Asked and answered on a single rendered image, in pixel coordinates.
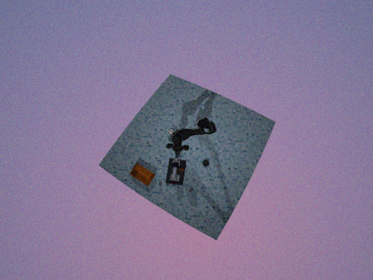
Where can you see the brown rectangular tray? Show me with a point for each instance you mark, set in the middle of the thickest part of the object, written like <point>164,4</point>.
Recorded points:
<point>142,174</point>

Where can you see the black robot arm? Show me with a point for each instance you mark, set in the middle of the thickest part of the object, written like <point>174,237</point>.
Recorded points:
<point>204,123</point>

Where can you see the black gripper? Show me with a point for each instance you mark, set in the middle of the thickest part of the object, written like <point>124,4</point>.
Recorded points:
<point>185,147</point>

